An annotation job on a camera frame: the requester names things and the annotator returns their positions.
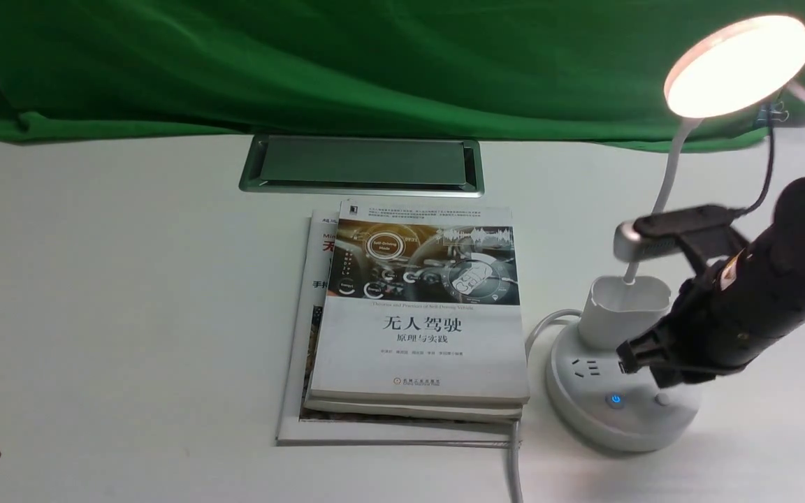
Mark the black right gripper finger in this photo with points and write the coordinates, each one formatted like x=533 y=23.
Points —
x=681 y=372

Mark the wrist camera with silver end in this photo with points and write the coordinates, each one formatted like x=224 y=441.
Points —
x=698 y=233

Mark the blue binder clip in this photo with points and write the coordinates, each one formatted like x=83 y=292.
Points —
x=774 y=113

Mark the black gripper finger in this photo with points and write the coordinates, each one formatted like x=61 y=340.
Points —
x=656 y=348

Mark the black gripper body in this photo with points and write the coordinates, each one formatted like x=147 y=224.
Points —
x=724 y=319

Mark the white desk lamp with sockets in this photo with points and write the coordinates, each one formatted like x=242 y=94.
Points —
x=587 y=382

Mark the bottom large white book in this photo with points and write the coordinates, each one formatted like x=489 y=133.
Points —
x=298 y=426

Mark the metal desk cable hatch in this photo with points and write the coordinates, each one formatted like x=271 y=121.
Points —
x=301 y=164

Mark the white self-driving book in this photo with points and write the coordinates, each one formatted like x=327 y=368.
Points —
x=420 y=328

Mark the green backdrop cloth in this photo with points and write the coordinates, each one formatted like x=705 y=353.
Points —
x=493 y=70

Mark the middle white book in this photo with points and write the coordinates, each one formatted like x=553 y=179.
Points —
x=318 y=404

